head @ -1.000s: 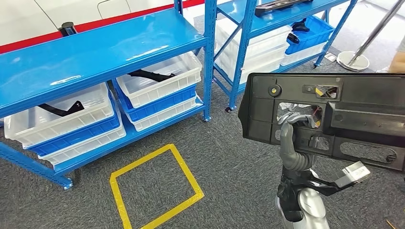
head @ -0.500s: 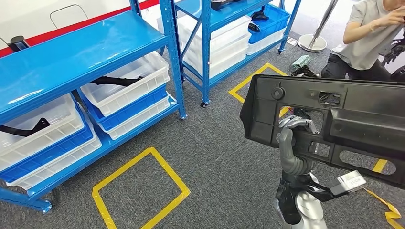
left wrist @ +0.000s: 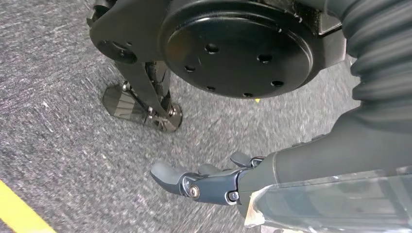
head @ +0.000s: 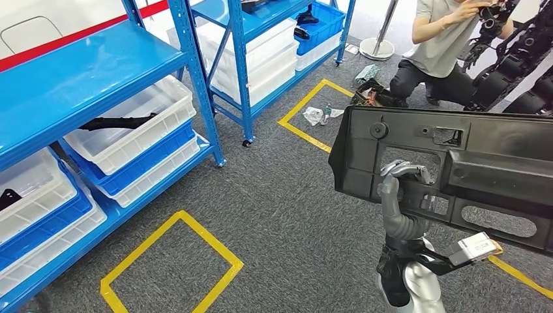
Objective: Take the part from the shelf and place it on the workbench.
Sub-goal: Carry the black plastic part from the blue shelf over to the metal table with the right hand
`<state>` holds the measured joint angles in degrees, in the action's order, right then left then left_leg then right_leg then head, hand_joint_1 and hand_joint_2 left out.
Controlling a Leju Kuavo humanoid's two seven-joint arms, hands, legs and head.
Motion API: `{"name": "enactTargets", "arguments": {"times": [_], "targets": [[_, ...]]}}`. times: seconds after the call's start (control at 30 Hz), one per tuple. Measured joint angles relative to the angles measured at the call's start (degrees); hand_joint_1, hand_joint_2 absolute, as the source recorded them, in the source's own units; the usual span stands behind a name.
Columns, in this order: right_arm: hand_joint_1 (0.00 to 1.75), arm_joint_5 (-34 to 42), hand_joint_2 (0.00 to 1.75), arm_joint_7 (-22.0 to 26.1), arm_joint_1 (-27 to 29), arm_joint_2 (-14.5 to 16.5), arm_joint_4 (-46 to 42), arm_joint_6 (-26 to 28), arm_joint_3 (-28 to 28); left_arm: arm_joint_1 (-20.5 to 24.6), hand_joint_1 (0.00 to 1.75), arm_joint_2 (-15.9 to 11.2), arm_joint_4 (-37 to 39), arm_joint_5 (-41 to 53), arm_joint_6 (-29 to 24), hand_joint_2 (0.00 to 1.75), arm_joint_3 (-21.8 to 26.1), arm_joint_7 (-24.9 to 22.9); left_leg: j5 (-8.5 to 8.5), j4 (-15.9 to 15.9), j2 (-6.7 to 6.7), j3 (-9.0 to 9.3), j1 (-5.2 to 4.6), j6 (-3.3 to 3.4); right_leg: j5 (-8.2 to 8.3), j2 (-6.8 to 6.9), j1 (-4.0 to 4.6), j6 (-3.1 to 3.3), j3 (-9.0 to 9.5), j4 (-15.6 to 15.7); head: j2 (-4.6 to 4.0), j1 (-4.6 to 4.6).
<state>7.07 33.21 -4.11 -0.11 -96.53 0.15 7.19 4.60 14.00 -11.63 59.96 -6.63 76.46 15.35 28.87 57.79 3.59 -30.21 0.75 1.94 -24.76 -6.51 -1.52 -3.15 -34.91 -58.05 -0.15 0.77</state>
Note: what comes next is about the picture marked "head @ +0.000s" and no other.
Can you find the person's hand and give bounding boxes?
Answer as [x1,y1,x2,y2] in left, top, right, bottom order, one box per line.
[449,0,489,23]

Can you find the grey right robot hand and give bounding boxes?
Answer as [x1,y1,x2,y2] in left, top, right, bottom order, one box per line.
[377,160,433,228]

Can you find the black plastic plate bracket part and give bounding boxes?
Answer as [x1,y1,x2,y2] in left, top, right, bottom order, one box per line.
[328,106,553,259]

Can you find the blue metal shelf rack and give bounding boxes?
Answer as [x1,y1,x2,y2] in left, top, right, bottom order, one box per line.
[0,0,228,313]
[185,0,357,148]

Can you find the long black plastic part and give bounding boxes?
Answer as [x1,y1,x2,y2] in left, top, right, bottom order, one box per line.
[78,112,158,132]

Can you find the person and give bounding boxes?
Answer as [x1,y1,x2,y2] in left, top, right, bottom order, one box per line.
[389,0,515,109]

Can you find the black humanoid robot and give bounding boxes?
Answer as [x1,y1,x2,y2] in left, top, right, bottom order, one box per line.
[460,0,553,115]

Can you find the chrome pole stand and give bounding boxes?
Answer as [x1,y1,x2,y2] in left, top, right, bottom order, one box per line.
[359,0,399,61]

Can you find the black open tool bag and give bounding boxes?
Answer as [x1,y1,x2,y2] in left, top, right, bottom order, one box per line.
[350,78,409,108]

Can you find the crumpled clear plastic bag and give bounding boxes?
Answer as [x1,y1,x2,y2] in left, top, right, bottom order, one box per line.
[302,106,325,127]

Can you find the green patterned cloth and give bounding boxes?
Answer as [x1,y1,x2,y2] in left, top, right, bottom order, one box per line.
[355,63,381,85]

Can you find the yellow floor tape square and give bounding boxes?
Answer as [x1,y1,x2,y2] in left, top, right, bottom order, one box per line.
[277,78,553,300]

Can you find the white car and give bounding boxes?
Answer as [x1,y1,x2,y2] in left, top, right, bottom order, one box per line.
[0,0,170,59]

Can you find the red barrier belt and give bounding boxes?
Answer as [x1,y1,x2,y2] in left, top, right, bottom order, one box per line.
[0,0,170,74]

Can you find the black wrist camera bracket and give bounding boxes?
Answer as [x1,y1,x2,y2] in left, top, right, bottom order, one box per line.
[406,246,459,277]

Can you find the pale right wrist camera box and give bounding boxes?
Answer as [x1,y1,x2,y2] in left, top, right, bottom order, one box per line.
[449,231,504,267]

